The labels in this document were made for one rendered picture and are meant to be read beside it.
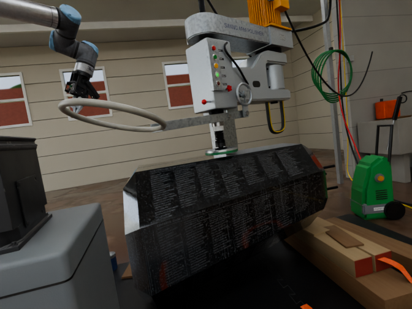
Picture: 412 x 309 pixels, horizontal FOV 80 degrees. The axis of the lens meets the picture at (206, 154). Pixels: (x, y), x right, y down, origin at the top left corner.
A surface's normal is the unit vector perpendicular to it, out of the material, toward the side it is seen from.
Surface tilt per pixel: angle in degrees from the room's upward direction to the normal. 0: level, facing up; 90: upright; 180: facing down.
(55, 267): 90
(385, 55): 90
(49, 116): 90
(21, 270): 90
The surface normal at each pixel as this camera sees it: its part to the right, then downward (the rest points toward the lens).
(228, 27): 0.63, -0.02
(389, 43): 0.24, 0.06
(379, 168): -0.08, 0.11
